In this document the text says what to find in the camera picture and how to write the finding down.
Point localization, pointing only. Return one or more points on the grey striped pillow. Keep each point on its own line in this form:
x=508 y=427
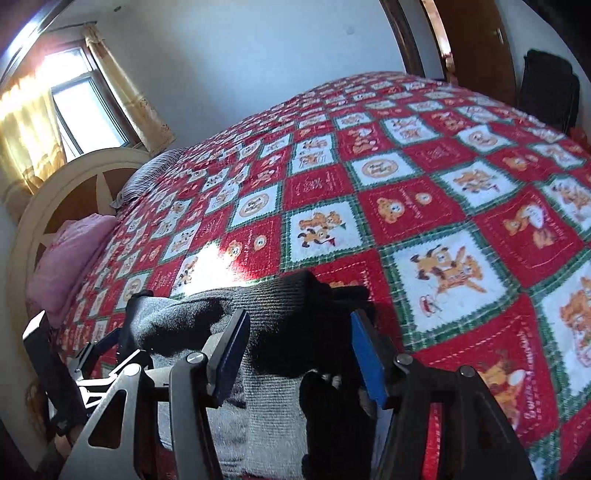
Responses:
x=147 y=177

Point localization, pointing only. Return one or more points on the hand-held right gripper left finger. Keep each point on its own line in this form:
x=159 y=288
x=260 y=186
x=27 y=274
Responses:
x=230 y=357

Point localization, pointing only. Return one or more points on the red checkered printed blanket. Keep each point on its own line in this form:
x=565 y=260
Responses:
x=415 y=207

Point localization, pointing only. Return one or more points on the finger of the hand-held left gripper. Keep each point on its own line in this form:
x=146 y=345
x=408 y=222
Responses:
x=102 y=342
x=94 y=385

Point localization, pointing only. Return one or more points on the yellow patterned curtain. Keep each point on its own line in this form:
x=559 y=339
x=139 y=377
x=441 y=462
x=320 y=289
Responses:
x=129 y=97
x=27 y=134

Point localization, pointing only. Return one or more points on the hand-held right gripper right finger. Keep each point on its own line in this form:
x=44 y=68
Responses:
x=370 y=364

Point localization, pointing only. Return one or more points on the brown wooden door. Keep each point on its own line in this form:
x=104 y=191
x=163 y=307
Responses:
x=475 y=50

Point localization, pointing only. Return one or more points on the black chair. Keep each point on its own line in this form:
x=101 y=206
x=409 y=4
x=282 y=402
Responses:
x=549 y=87

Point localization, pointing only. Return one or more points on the pink folded quilt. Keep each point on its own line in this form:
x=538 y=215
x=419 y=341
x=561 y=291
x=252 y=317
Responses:
x=69 y=263

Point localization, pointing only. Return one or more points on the brown door frame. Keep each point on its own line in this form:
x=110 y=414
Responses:
x=406 y=41

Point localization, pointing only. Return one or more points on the black pants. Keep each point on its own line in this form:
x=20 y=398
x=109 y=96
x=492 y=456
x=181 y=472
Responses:
x=277 y=323

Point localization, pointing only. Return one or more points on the window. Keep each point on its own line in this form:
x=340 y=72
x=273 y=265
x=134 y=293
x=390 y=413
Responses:
x=87 y=106

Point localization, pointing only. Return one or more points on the cream wooden headboard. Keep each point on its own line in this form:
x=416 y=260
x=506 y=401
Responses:
x=60 y=198

